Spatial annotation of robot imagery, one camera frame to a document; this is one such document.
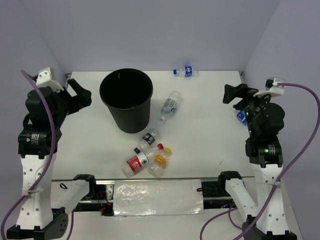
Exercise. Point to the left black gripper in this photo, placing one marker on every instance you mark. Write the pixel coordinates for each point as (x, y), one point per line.
(83, 98)

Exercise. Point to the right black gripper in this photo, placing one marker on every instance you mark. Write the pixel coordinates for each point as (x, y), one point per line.
(243, 90)

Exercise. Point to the clear bottle white green label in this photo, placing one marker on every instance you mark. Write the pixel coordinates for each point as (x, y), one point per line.
(170, 105)

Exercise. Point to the clear bottle dark blue label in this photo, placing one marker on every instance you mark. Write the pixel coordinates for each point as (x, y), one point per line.
(151, 137)

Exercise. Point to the red cap red label bottle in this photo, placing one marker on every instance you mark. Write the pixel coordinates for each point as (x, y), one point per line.
(136, 163)

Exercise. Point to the yellow cap orange label bottle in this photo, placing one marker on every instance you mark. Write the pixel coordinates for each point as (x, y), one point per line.
(159, 163)

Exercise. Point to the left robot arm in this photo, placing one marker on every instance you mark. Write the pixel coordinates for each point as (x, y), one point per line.
(39, 218)

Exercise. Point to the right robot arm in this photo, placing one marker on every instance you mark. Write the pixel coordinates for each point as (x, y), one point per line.
(266, 218)

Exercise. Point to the black plastic waste bin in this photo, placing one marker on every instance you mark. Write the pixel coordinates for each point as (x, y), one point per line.
(127, 93)

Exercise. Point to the blue label bottle right side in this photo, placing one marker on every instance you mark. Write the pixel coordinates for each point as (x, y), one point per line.
(241, 116)

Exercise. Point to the small black bottle cap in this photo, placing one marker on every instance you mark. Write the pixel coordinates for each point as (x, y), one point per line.
(136, 150)

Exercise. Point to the silver foil sheet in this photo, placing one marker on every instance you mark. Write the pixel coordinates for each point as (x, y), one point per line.
(157, 198)

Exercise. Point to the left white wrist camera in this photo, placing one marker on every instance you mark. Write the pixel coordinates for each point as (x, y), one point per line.
(46, 78)

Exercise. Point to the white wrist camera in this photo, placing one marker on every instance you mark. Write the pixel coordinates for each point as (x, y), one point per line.
(46, 78)
(272, 88)

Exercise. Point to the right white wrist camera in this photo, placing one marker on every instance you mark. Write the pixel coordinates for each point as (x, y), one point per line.
(272, 88)

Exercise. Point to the blue label bottle at wall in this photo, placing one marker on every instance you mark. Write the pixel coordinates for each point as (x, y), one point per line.
(186, 72)

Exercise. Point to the black metal base rail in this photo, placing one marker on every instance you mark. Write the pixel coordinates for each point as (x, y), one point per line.
(102, 201)

